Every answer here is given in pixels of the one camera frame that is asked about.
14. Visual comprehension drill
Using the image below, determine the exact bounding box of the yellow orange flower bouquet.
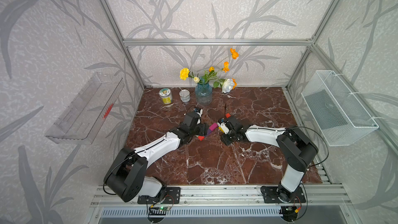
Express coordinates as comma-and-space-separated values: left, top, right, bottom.
179, 48, 239, 94

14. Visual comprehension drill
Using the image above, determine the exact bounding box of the clear plastic wall shelf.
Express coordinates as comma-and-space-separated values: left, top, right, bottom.
45, 72, 125, 145

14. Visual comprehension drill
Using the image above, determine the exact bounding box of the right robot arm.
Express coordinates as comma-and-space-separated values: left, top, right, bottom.
217, 116, 319, 203

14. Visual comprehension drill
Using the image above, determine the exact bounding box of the magenta block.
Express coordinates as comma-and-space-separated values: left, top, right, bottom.
209, 123, 218, 132

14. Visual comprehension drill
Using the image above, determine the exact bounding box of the left circuit board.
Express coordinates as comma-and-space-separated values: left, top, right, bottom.
148, 205, 172, 216

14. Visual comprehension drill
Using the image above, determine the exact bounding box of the right circuit board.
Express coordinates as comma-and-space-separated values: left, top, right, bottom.
280, 206, 301, 222

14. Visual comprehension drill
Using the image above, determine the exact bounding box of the circuit board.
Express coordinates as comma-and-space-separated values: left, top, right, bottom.
148, 205, 172, 216
280, 206, 301, 222

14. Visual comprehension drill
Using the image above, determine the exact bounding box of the aluminium frame post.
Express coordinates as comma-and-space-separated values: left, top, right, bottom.
99, 0, 146, 90

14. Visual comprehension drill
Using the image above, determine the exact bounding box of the white wire mesh basket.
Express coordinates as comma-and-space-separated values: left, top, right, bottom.
301, 70, 379, 146

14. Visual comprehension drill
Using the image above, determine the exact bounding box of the blue glass vase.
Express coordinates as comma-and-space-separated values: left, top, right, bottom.
195, 83, 212, 106

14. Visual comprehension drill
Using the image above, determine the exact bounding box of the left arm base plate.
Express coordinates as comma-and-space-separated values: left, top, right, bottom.
137, 186, 181, 204

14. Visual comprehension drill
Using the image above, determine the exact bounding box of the yellow green tin can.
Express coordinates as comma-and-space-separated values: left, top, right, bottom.
159, 88, 173, 105

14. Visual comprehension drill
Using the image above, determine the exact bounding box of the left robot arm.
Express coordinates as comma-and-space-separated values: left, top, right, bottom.
103, 107, 208, 203

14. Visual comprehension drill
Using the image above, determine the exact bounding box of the white tin can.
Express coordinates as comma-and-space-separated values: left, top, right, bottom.
179, 89, 191, 103

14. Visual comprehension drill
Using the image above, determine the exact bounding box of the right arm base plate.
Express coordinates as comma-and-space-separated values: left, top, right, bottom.
260, 185, 306, 204

